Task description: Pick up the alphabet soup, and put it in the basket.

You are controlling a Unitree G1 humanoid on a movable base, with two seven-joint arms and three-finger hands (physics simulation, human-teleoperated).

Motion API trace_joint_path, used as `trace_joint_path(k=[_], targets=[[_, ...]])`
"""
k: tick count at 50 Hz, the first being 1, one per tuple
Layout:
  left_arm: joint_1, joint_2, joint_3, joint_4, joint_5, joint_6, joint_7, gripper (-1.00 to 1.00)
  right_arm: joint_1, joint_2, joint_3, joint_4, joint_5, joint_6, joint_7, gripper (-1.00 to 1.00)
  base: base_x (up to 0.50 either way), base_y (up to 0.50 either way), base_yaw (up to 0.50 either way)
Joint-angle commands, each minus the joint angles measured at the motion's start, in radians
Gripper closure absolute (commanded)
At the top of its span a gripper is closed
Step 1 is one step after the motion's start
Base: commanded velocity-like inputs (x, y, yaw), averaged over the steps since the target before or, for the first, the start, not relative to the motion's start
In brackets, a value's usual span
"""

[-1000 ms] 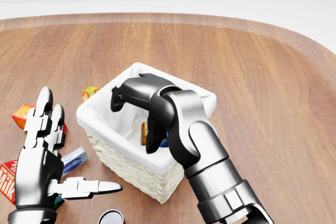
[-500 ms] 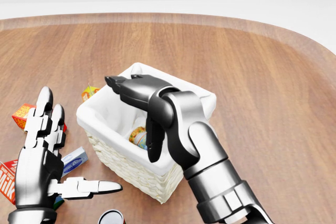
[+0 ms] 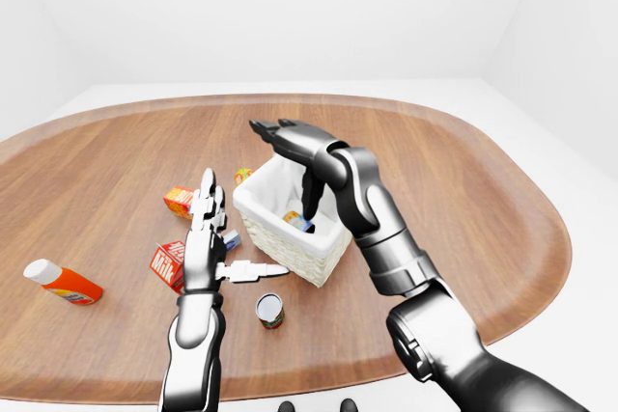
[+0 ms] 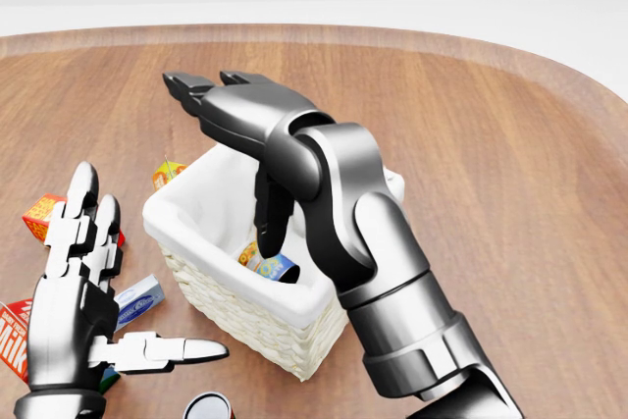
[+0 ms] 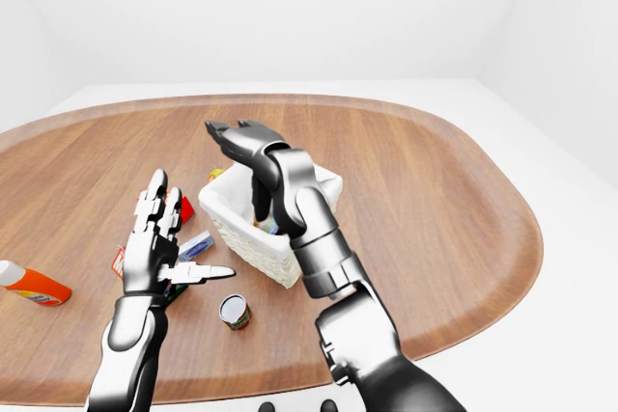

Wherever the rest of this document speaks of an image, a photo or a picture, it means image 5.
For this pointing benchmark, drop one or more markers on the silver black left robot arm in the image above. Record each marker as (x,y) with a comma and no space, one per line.
(126,335)

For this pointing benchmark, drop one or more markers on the printed tin can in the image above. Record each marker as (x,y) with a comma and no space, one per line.
(268,226)

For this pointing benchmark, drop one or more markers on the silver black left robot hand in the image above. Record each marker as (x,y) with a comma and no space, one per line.
(145,257)

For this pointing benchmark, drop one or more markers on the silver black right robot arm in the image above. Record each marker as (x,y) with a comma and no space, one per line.
(357,325)

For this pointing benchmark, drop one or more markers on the orange bottle with white cap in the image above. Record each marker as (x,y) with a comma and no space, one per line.
(41,286)

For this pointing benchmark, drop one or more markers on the yellow packet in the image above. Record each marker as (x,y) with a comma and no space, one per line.
(216,174)

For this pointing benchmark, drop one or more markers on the red green labelled tin can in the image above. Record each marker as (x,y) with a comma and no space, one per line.
(235,313)

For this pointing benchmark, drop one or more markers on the blue and white small box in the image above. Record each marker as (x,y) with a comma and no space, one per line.
(198,244)

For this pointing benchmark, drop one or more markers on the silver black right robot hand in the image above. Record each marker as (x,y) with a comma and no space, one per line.
(294,190)

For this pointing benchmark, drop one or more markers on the white woven basket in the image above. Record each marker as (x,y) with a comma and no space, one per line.
(232,209)

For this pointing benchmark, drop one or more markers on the red and white printed box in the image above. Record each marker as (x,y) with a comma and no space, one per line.
(118,262)

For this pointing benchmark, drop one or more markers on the green printed box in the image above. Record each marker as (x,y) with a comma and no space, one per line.
(175,292)

